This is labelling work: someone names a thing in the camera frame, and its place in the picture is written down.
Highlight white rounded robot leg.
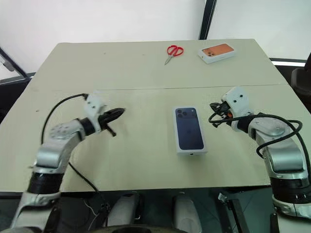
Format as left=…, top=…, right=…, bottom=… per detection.
left=107, top=193, right=139, bottom=229
left=172, top=193, right=203, bottom=233

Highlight grey metal table leg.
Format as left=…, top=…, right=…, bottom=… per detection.
left=218, top=190, right=251, bottom=233

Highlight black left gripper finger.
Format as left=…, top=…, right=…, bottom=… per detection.
left=104, top=123, right=117, bottom=137
left=108, top=108, right=126, bottom=121

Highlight white box blue phone print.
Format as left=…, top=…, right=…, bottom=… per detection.
left=172, top=105, right=209, bottom=156

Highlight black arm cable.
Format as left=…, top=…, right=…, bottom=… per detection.
left=208, top=110, right=304, bottom=159
left=40, top=93, right=110, bottom=219

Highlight red handled scissors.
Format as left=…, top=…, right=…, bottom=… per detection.
left=164, top=45, right=185, bottom=66

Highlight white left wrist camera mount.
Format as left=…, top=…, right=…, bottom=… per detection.
left=83, top=94, right=108, bottom=133

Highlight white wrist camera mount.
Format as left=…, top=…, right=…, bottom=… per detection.
left=83, top=94, right=108, bottom=133
left=220, top=86, right=251, bottom=133

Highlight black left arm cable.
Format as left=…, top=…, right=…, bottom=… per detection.
left=40, top=93, right=110, bottom=219

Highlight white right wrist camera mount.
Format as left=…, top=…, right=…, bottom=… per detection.
left=220, top=86, right=251, bottom=133

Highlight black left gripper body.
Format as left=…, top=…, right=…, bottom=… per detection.
left=98, top=111, right=114, bottom=131

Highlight black slanted metal frame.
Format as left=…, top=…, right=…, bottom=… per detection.
left=0, top=46, right=36, bottom=84

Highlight dark brown chair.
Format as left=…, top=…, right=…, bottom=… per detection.
left=290, top=52, right=311, bottom=99

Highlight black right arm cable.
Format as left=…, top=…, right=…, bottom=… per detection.
left=208, top=110, right=304, bottom=159

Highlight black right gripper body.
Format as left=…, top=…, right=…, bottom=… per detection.
left=217, top=101, right=236, bottom=127

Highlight white box orange phone print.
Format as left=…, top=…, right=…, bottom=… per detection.
left=198, top=43, right=236, bottom=65

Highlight black vertical post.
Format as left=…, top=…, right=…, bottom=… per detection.
left=198, top=0, right=217, bottom=41

